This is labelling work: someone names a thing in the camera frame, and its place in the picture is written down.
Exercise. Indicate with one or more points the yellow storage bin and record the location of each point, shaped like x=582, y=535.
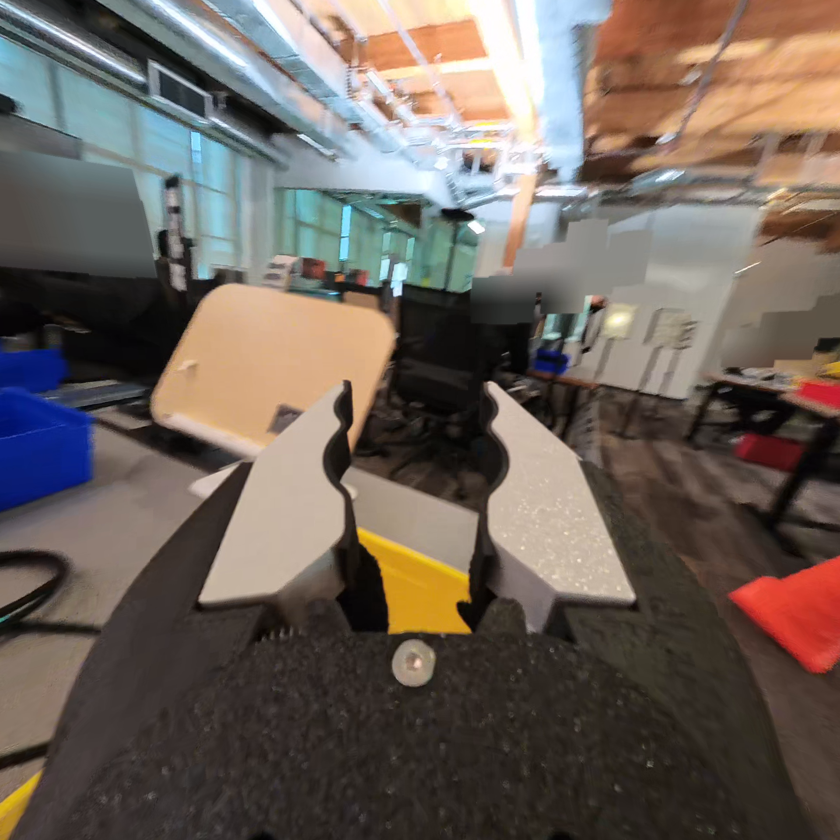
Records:
x=413, y=590

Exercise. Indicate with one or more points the wooden work table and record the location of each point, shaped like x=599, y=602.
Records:
x=754, y=387

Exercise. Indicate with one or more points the blue storage bin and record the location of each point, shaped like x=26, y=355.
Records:
x=39, y=453
x=29, y=369

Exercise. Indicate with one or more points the wooden laptop stand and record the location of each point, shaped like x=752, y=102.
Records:
x=262, y=354

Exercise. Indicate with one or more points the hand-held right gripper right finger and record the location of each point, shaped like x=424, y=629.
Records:
x=558, y=525

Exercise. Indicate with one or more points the small blue bin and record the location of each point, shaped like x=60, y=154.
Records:
x=551, y=363

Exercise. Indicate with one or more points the orange traffic cone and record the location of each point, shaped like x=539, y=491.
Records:
x=794, y=610

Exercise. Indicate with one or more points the black office chair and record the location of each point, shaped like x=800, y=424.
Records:
x=433, y=348

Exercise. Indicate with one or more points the red storage bin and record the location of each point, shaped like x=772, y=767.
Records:
x=768, y=453

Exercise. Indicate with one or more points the sign board stand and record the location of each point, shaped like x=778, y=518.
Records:
x=620, y=321
x=669, y=328

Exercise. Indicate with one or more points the narrow wooden table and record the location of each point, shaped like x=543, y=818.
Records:
x=564, y=379

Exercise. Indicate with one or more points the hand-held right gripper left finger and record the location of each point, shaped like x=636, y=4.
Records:
x=282, y=525

